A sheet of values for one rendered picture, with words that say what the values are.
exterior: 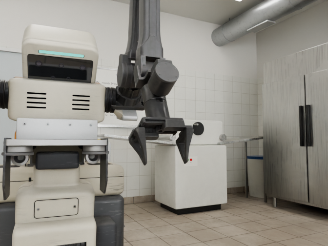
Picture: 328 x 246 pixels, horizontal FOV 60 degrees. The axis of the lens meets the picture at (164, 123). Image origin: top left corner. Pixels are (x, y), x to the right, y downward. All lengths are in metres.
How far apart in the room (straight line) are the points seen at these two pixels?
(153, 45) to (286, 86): 3.42
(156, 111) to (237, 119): 4.70
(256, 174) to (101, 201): 3.96
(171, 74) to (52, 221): 0.55
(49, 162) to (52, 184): 0.08
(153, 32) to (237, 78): 4.73
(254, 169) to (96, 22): 3.36
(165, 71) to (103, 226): 0.62
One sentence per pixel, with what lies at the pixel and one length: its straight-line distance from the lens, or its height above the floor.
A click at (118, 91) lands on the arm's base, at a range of 0.94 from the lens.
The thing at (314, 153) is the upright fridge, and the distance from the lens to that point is 3.79.
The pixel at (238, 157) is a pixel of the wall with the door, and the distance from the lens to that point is 5.33.
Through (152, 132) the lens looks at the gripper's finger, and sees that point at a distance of 0.67.
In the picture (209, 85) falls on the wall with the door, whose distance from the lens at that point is 5.03.
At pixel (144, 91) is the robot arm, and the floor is 1.03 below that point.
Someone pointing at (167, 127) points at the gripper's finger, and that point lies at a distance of 0.64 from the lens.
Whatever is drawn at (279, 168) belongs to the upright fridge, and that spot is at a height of 0.55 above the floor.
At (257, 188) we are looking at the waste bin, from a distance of 4.99.
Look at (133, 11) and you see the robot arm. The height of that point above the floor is 1.28.
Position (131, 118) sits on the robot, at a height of 0.98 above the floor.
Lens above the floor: 0.91
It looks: 4 degrees up
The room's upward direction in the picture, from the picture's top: straight up
